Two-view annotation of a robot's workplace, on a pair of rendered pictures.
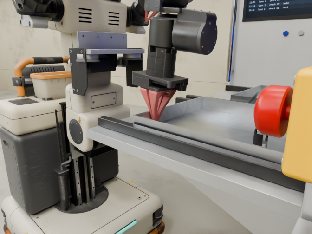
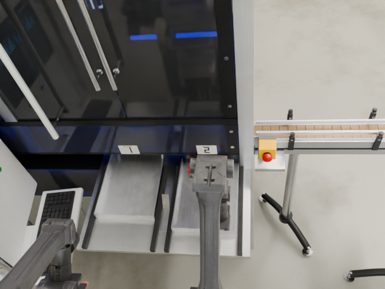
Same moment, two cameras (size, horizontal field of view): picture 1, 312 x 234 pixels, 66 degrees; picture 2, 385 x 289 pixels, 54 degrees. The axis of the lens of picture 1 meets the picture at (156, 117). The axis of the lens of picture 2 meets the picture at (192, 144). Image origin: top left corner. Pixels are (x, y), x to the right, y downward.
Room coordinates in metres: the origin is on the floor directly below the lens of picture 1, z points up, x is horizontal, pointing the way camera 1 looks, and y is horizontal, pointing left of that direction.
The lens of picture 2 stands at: (0.84, 0.57, 2.29)
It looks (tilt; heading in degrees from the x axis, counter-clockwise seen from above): 51 degrees down; 244
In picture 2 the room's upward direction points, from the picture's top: 12 degrees counter-clockwise
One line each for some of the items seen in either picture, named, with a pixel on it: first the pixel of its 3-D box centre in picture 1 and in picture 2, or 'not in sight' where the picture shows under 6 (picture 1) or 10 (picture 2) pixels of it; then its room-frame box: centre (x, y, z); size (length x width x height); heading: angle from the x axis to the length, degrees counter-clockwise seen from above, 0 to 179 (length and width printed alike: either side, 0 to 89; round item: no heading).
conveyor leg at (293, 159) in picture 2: not in sight; (289, 186); (-0.05, -0.15, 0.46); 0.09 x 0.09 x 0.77; 49
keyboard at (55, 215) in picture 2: not in sight; (52, 230); (1.07, -0.50, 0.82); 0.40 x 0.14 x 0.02; 57
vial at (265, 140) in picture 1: (261, 136); not in sight; (0.38, -0.17, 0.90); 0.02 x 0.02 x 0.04
